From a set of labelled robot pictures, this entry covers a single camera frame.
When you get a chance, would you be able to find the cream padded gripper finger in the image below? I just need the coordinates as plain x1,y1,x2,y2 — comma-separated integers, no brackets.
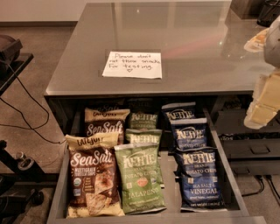
243,71,280,130
244,28,269,53

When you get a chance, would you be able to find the brown sea salt chip bag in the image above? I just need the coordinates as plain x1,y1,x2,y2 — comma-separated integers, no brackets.
85,108,130,144
66,132,124,218

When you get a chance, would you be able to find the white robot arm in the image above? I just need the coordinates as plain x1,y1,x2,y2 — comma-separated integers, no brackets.
243,16,280,130

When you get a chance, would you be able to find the dark lower drawer unit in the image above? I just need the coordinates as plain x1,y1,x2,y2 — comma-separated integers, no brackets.
214,108,280,175

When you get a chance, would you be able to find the grey counter cabinet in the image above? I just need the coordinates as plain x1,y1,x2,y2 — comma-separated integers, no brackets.
45,0,273,133

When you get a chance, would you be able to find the middle blue Kettle chip bag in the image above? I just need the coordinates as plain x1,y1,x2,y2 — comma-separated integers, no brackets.
171,118,207,151

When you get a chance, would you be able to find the blue kettle chip bag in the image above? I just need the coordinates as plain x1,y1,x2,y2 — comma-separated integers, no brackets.
162,101,196,122
174,147,227,212
171,118,207,151

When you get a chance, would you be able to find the rear blue Kettle chip bag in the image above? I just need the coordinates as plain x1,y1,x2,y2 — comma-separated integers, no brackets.
162,101,196,122

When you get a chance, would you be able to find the front blue Kettle chip bag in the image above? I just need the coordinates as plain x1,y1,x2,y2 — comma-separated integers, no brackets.
174,147,227,212

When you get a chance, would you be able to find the open grey top drawer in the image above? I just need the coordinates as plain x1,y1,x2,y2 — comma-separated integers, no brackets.
46,115,266,224

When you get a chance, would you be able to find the middle green Kettle chip bag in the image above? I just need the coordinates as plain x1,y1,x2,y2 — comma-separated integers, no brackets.
125,128,165,188

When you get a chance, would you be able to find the green kettle chip bag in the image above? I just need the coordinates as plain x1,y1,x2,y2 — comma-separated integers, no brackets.
129,113,158,130
125,128,165,188

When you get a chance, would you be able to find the rear green Kettle chip bag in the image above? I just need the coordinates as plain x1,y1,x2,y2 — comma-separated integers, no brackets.
129,113,158,130

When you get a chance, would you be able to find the front green jalapeno chip bag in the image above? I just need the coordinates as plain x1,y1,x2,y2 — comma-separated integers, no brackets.
115,143,165,214

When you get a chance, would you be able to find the black mesh cup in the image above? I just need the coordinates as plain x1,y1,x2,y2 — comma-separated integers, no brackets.
256,0,280,27

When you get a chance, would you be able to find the white handwritten paper note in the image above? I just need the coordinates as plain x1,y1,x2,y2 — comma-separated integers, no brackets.
102,52,162,79

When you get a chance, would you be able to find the black equipment stand left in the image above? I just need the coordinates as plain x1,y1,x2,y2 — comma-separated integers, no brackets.
0,34,46,224

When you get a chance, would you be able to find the black cable on floor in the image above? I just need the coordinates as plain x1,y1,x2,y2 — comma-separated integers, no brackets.
0,62,67,145

